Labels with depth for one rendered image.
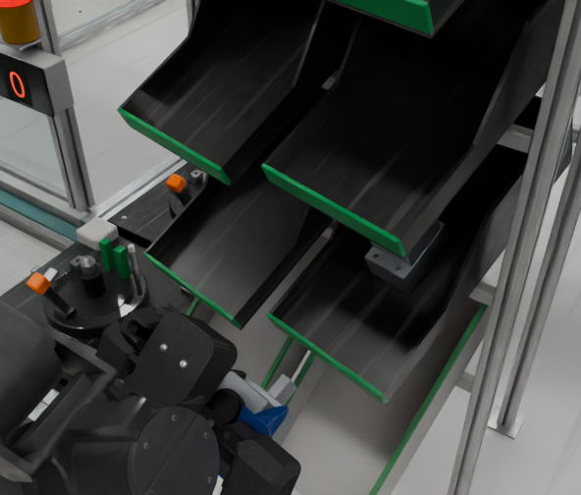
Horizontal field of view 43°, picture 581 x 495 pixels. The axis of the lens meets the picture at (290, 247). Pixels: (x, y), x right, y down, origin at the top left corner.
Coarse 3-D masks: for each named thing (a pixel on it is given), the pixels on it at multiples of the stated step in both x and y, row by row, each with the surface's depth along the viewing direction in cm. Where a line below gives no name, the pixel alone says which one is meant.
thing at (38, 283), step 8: (48, 272) 92; (56, 272) 92; (32, 280) 90; (40, 280) 90; (48, 280) 91; (32, 288) 89; (40, 288) 90; (48, 288) 91; (48, 296) 92; (56, 296) 93; (56, 304) 94; (64, 304) 95; (64, 312) 96
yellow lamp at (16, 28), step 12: (0, 12) 94; (12, 12) 93; (24, 12) 94; (0, 24) 95; (12, 24) 94; (24, 24) 95; (36, 24) 97; (12, 36) 96; (24, 36) 96; (36, 36) 97
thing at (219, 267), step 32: (320, 96) 78; (288, 128) 78; (256, 160) 77; (224, 192) 76; (256, 192) 75; (192, 224) 75; (224, 224) 74; (256, 224) 73; (288, 224) 71; (320, 224) 69; (160, 256) 74; (192, 256) 73; (224, 256) 72; (256, 256) 71; (288, 256) 67; (192, 288) 68; (224, 288) 70; (256, 288) 66
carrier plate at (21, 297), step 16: (128, 240) 111; (64, 256) 108; (96, 256) 108; (128, 256) 108; (144, 256) 108; (144, 272) 106; (160, 272) 106; (16, 288) 103; (160, 288) 103; (176, 288) 103; (16, 304) 101; (32, 304) 101; (160, 304) 101; (176, 304) 101; (64, 384) 92
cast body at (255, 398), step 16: (224, 384) 57; (240, 384) 56; (256, 384) 59; (288, 384) 60; (224, 400) 55; (240, 400) 55; (256, 400) 55; (272, 400) 58; (224, 416) 54; (288, 416) 58
